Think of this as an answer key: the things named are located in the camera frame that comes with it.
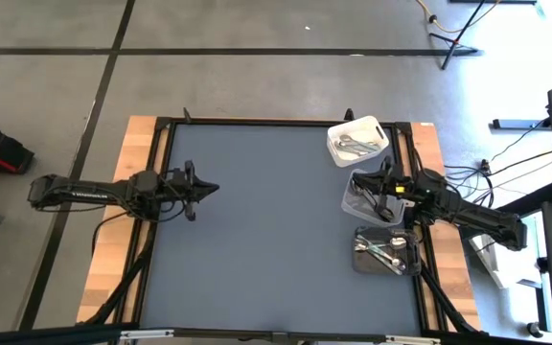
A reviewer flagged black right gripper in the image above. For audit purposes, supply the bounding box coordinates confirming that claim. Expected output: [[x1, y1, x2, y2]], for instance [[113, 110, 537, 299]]
[[352, 156, 424, 222]]

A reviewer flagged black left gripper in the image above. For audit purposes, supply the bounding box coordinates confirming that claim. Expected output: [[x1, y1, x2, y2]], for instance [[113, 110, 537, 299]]
[[158, 160, 220, 222]]

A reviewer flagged black handled spoon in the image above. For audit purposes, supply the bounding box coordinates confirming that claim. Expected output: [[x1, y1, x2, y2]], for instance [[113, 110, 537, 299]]
[[351, 180, 378, 215]]

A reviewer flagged light blue handled fork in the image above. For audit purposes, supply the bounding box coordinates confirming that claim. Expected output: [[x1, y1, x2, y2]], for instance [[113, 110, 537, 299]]
[[354, 241, 392, 255]]

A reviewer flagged clear plastic bin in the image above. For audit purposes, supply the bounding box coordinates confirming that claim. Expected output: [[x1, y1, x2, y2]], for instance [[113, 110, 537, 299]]
[[340, 168, 407, 228]]

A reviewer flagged white plastic bin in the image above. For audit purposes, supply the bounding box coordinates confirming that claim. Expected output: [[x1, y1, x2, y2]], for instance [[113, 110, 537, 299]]
[[326, 115, 391, 169]]

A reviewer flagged grey plastic bin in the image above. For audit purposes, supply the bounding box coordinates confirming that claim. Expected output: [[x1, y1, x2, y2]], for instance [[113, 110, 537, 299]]
[[351, 225, 423, 278]]

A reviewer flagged grey blue table mat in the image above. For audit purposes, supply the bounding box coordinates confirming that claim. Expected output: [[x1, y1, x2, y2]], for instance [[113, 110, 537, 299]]
[[139, 123, 424, 336]]

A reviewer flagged wooden table side board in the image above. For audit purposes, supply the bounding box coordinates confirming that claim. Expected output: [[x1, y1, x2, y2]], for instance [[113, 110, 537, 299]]
[[76, 114, 158, 325], [409, 122, 482, 332]]

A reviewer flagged aluminium profile bar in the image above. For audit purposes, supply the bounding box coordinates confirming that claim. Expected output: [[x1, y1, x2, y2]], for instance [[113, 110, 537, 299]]
[[119, 327, 443, 345]]

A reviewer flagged black tripod stand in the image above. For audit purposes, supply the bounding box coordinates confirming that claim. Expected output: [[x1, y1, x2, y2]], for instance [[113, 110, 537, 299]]
[[427, 0, 484, 71]]

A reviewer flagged black table frame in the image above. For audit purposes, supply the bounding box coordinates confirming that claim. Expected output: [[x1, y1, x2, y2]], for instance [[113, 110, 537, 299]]
[[83, 107, 481, 345]]

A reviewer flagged black floor cable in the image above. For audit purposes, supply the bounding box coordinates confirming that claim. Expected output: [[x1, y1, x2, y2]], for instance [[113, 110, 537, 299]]
[[503, 143, 552, 172]]

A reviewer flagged orange floor cable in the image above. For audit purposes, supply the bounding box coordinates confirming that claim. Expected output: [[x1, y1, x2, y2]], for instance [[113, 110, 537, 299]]
[[414, 0, 502, 35]]

